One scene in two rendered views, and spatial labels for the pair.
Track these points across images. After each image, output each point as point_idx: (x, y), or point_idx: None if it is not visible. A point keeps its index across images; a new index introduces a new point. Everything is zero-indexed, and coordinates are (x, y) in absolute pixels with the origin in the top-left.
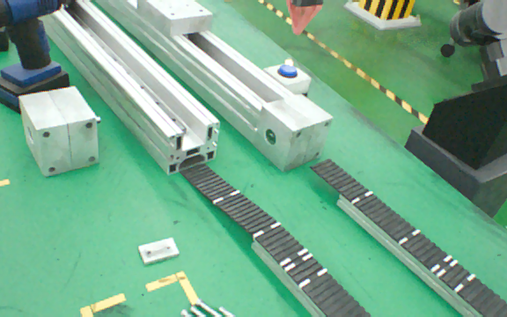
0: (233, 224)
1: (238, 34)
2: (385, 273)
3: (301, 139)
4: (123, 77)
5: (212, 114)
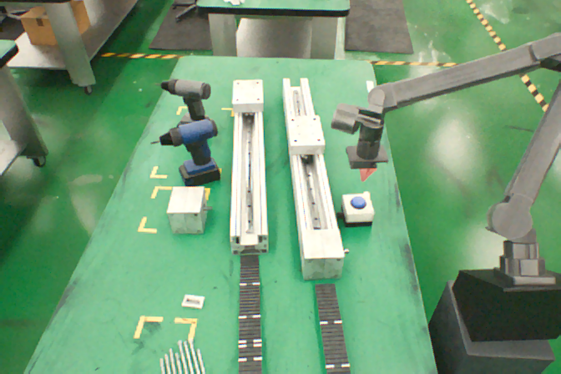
0: None
1: None
2: None
3: (315, 264)
4: (236, 184)
5: (292, 219)
